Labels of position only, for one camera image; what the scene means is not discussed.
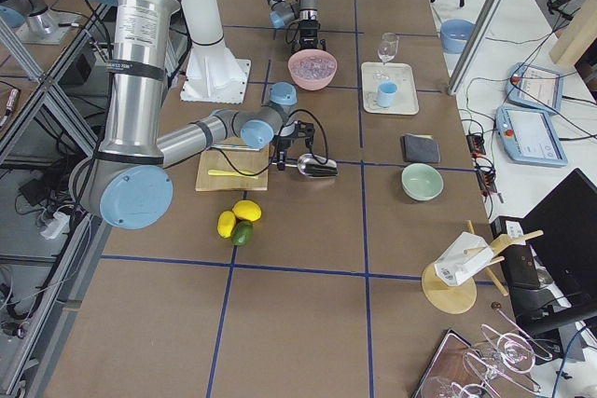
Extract green lime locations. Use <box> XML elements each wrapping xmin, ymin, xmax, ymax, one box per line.
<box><xmin>230</xmin><ymin>221</ymin><xmax>254</xmax><ymax>246</ymax></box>

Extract clear wine glass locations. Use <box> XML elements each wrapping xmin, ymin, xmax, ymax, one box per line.
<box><xmin>378</xmin><ymin>33</ymin><xmax>399</xmax><ymax>64</ymax></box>

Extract teach pendant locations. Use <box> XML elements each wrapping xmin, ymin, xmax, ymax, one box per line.
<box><xmin>495</xmin><ymin>106</ymin><xmax>568</xmax><ymax>167</ymax></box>
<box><xmin>506</xmin><ymin>62</ymin><xmax>563</xmax><ymax>115</ymax></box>

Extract far teach pendant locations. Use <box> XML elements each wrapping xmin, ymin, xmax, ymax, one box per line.
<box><xmin>506</xmin><ymin>62</ymin><xmax>563</xmax><ymax>115</ymax></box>

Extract white power strip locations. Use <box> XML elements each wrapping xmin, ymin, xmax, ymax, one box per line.
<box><xmin>40</xmin><ymin>211</ymin><xmax>70</xmax><ymax>240</ymax></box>

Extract blue bowl on side table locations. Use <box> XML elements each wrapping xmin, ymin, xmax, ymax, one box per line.
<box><xmin>439</xmin><ymin>19</ymin><xmax>476</xmax><ymax>54</ymax></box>

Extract whole yellow lemon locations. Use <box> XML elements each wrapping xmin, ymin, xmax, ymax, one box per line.
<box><xmin>232</xmin><ymin>199</ymin><xmax>262</xmax><ymax>222</ymax></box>

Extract near teach pendant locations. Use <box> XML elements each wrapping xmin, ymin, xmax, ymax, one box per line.
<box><xmin>495</xmin><ymin>106</ymin><xmax>568</xmax><ymax>167</ymax></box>

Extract grey yellow sponge cloth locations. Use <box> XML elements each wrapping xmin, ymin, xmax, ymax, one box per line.
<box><xmin>400</xmin><ymin>133</ymin><xmax>440</xmax><ymax>163</ymax></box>

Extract black monitor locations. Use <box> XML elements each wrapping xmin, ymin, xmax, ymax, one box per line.
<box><xmin>491</xmin><ymin>168</ymin><xmax>596</xmax><ymax>336</ymax></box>

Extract aluminium frame post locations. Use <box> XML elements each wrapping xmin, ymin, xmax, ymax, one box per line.
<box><xmin>447</xmin><ymin>0</ymin><xmax>503</xmax><ymax>96</ymax></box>

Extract green bowl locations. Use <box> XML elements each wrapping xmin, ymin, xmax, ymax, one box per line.
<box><xmin>401</xmin><ymin>163</ymin><xmax>444</xmax><ymax>201</ymax></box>

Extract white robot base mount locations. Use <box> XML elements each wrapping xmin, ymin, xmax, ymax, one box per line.
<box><xmin>181</xmin><ymin>0</ymin><xmax>251</xmax><ymax>104</ymax></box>

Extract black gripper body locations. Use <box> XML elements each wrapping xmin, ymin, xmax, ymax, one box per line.
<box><xmin>298</xmin><ymin>19</ymin><xmax>320</xmax><ymax>47</ymax></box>
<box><xmin>273</xmin><ymin>120</ymin><xmax>315</xmax><ymax>161</ymax></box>

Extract yellow plastic knife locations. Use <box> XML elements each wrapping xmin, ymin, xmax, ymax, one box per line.
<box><xmin>207</xmin><ymin>169</ymin><xmax>259</xmax><ymax>179</ymax></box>

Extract hanging wine glasses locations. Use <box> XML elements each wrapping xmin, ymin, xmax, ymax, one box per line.
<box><xmin>411</xmin><ymin>320</ymin><xmax>553</xmax><ymax>397</ymax></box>

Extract cream bear tray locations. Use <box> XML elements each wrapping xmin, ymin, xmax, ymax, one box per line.
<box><xmin>361</xmin><ymin>62</ymin><xmax>419</xmax><ymax>116</ymax></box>

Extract stainless steel ice scoop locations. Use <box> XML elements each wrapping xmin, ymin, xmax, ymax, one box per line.
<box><xmin>274</xmin><ymin>154</ymin><xmax>339</xmax><ymax>179</ymax></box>

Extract clear ice cubes pile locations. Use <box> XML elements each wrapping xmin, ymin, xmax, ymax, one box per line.
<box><xmin>292</xmin><ymin>56</ymin><xmax>336</xmax><ymax>79</ymax></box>

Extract pink bowl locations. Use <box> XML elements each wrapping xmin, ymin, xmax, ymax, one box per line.
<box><xmin>287</xmin><ymin>48</ymin><xmax>338</xmax><ymax>90</ymax></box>

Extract wooden cutting board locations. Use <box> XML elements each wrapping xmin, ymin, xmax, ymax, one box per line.
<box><xmin>195</xmin><ymin>137</ymin><xmax>270</xmax><ymax>192</ymax></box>

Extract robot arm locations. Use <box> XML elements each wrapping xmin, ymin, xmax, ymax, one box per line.
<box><xmin>69</xmin><ymin>0</ymin><xmax>297</xmax><ymax>229</ymax></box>
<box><xmin>267</xmin><ymin>0</ymin><xmax>326</xmax><ymax>53</ymax></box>

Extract white carton on stand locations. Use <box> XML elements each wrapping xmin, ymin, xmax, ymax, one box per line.
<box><xmin>433</xmin><ymin>232</ymin><xmax>493</xmax><ymax>287</ymax></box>

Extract wooden cup tree stand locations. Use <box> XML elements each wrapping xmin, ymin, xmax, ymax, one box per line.
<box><xmin>422</xmin><ymin>220</ymin><xmax>544</xmax><ymax>314</ymax></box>

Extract blue cup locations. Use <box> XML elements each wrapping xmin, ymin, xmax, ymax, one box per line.
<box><xmin>376</xmin><ymin>81</ymin><xmax>398</xmax><ymax>108</ymax></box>

